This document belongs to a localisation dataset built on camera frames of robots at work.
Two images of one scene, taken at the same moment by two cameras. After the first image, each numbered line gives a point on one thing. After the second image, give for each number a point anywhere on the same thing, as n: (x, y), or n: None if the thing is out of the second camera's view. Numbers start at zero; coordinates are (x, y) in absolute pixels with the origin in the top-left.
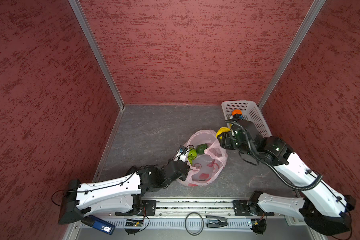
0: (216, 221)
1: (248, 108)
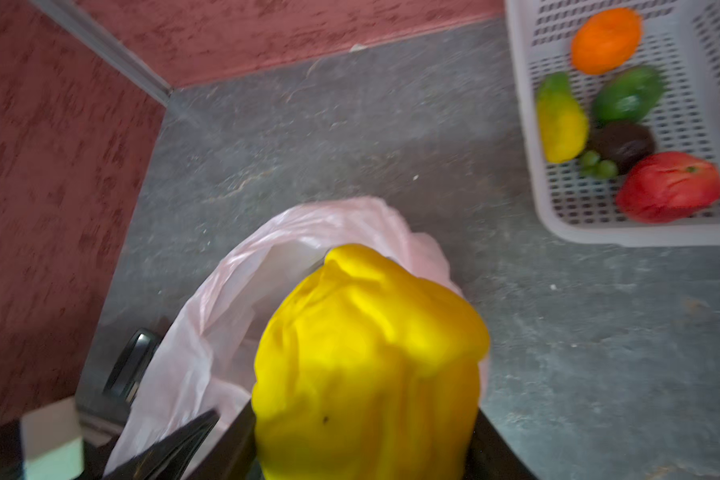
0: None
1: (696, 47)
